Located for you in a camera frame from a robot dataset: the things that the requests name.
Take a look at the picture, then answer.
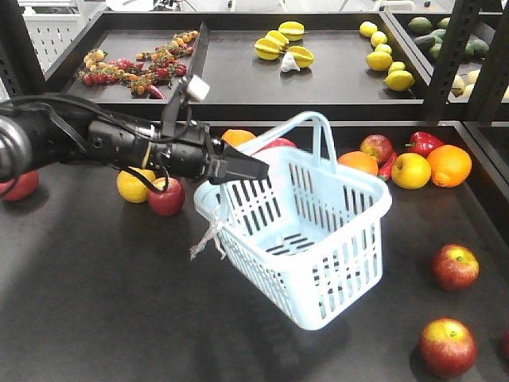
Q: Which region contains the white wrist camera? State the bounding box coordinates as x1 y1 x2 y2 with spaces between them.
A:
177 75 210 102

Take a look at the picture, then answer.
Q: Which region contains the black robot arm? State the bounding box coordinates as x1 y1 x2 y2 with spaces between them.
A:
1 93 269 185

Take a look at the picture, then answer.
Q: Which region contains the light blue plastic basket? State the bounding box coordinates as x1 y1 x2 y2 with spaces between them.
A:
191 111 392 330

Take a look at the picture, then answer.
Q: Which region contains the orange fruit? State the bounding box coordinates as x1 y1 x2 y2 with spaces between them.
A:
426 145 472 188
337 150 379 176

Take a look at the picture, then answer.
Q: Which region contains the black upper fruit shelf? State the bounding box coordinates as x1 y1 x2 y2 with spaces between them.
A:
43 10 509 120

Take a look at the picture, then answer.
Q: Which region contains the orange fruit left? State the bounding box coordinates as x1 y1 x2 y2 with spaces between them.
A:
337 150 379 176

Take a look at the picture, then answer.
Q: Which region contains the red apple front upper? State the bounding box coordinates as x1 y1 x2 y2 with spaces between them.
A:
430 244 480 292

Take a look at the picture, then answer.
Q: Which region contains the black wooden fruit display stand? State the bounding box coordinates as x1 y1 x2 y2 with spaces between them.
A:
1 122 508 381

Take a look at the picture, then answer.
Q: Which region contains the white garlic bulb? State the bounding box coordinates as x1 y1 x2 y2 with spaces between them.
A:
280 52 301 73

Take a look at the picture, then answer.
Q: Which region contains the yellow apple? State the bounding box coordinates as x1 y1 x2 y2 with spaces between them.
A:
391 153 431 189

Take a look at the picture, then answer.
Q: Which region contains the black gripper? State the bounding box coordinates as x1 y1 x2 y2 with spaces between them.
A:
150 121 269 185

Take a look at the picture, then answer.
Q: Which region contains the red apple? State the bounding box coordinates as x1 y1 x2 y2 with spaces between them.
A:
419 318 478 378
430 244 480 292

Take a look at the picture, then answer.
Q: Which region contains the orange fruit right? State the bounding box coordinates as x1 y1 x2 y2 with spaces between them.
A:
426 145 472 188

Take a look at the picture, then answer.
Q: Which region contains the red apple front lower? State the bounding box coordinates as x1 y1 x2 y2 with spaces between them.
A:
419 318 478 378

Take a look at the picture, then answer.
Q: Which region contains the red bell pepper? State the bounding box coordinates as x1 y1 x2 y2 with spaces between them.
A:
405 131 444 158

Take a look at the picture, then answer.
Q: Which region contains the cherry tomato vine pile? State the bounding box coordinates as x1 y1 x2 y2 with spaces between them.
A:
76 29 200 99

